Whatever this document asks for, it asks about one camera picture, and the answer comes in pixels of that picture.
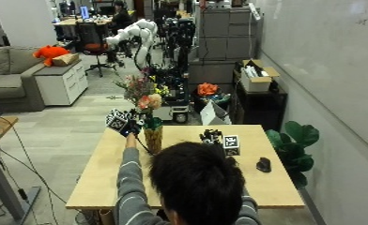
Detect person's left hand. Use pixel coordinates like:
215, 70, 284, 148
118, 109, 147, 139

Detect person's right hand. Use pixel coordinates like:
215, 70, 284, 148
198, 127, 226, 148

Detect peach pink artificial flower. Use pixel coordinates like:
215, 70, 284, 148
135, 93, 164, 129

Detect white left glove marker cube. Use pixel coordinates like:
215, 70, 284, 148
106, 108, 132, 132

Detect white glove marker cube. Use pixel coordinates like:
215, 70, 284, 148
222, 134, 242, 157
106, 108, 132, 132

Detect white right glove marker cube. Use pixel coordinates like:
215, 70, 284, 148
222, 134, 242, 157

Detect white folded card box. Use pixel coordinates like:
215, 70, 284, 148
199, 99, 234, 127

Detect yellow woven vase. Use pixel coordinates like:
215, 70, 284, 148
143, 124, 166, 156

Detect bunch of mixed artificial flowers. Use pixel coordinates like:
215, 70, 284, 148
113, 68, 172, 107

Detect black wheeled robot cart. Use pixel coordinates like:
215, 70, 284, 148
150, 18, 196, 125

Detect black side cabinet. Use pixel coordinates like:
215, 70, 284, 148
232, 68, 290, 132

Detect black computer mouse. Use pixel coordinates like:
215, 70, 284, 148
256, 157, 274, 173

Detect white drawer cabinet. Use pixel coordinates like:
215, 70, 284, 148
33, 59, 91, 107

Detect green broad-leaf potted plant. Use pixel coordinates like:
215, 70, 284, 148
266, 120, 322, 190

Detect open cardboard box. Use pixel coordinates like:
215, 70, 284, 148
238, 59, 282, 94

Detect tan paper bag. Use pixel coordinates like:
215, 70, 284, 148
51, 52, 82, 68

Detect black office chair orange seat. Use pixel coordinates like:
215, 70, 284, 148
75, 21, 118, 78

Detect the person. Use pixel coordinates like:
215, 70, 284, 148
113, 133, 264, 225

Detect orange plush toy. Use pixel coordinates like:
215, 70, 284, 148
31, 45, 73, 68

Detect grey filing cabinets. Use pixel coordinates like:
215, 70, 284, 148
195, 7, 264, 62

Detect wooden office desk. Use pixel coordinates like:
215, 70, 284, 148
51, 16, 114, 38

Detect grey sofa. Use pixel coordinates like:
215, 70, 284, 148
0, 45, 49, 113

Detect lit computer monitor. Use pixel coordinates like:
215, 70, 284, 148
79, 5, 93, 21

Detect black floor cable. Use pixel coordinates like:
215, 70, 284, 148
0, 115, 70, 225

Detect wall whiteboard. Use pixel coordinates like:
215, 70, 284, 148
256, 0, 368, 158

